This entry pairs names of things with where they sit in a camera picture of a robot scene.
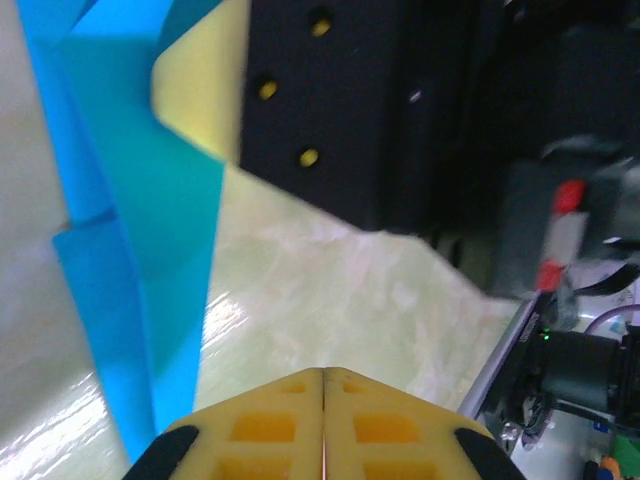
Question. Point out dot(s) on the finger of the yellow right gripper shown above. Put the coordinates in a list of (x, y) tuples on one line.
[(350, 100)]

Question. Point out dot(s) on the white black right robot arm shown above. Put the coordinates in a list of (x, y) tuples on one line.
[(575, 370)]

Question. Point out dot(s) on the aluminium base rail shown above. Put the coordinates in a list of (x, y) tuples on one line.
[(500, 360)]

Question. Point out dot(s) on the blue cloth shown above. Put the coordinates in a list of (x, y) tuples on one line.
[(150, 250)]

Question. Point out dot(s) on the red and grey object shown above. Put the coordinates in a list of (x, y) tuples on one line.
[(565, 230)]

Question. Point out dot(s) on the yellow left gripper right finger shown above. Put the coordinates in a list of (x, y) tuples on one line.
[(390, 435)]

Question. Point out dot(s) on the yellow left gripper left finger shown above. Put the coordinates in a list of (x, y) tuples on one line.
[(260, 435)]

